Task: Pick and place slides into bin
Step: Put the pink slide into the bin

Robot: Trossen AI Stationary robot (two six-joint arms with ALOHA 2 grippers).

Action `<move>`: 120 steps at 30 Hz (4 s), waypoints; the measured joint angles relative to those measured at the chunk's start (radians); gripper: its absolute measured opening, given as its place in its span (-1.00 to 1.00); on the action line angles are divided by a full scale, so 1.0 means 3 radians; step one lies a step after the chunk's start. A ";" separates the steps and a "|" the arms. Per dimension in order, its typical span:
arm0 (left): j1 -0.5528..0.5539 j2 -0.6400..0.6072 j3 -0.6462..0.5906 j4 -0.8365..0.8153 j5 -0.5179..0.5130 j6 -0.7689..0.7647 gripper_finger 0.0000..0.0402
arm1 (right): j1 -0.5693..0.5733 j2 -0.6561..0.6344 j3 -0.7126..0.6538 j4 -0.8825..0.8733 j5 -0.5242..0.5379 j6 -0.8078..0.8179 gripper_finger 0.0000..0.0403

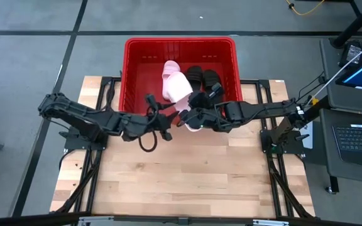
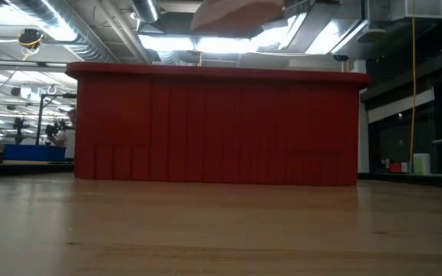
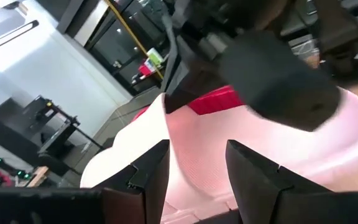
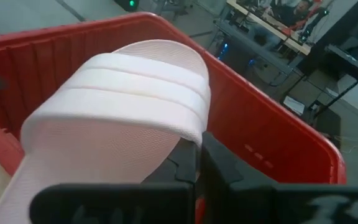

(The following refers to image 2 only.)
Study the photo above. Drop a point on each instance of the red plastic bin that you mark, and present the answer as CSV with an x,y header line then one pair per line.
x,y
217,126

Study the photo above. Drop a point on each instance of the blue bin in background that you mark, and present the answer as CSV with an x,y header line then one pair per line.
x,y
33,152

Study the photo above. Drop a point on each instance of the person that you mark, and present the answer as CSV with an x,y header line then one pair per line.
x,y
69,142

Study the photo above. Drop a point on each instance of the small red box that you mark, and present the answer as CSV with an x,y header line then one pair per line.
x,y
395,168

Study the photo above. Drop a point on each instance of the black pole stand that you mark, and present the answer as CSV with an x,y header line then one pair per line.
x,y
38,119

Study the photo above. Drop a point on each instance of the white and blue box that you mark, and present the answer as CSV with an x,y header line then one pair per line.
x,y
405,167

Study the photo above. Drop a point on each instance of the black table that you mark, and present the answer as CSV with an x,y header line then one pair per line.
x,y
416,180

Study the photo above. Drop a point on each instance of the white and green container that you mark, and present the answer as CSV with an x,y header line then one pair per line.
x,y
421,165

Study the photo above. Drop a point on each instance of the silver ceiling duct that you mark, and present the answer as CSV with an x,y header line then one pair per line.
x,y
71,30

